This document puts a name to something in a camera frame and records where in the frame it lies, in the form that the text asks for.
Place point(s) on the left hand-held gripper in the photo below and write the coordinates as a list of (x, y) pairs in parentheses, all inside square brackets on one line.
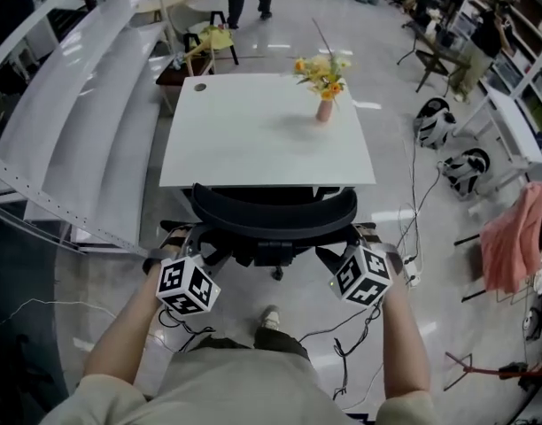
[(184, 283)]

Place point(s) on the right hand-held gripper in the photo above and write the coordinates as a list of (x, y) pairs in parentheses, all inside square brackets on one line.
[(364, 277)]

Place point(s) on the black office chair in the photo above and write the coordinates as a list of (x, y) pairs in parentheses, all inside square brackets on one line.
[(271, 219)]

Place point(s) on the person's right forearm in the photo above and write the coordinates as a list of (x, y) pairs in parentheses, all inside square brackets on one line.
[(404, 339)]

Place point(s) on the person's left forearm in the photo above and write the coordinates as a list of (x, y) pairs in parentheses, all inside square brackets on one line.
[(125, 334)]

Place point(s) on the white desk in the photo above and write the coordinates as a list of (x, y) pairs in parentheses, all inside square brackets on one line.
[(253, 140)]

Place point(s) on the wooden chair with yellow cloth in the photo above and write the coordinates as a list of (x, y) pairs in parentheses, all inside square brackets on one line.
[(211, 40)]

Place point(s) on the white power strip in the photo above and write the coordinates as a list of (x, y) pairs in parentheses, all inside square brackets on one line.
[(412, 272)]

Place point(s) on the person's beige shoe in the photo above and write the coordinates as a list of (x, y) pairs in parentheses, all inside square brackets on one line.
[(270, 318)]

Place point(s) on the person's dark trouser leg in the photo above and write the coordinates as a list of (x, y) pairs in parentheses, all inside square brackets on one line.
[(280, 341)]

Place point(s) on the person's beige shirt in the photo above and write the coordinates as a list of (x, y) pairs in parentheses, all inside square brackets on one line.
[(235, 392)]

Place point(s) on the white and black robot device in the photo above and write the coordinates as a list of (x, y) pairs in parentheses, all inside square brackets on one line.
[(468, 171), (435, 122)]

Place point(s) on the red floor tool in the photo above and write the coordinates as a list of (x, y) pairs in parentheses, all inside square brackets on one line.
[(483, 371)]

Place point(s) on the pink cloth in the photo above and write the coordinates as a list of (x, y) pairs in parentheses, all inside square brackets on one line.
[(512, 241)]

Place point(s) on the pink vase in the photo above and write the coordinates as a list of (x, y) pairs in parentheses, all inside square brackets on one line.
[(324, 111)]

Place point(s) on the white metal shelving rack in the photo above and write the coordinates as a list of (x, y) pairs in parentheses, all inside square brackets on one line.
[(76, 118)]

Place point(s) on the orange and yellow flower bouquet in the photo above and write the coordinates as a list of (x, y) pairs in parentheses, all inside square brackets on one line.
[(325, 74)]

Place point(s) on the white side table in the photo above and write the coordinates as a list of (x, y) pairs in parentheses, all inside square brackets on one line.
[(514, 126)]

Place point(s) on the white shelf unit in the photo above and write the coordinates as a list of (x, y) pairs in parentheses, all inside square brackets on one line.
[(525, 60)]

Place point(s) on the round light wooden table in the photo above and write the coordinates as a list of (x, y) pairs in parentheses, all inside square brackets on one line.
[(162, 3)]

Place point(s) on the dark metal frame table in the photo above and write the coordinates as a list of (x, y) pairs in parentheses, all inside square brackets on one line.
[(439, 56)]

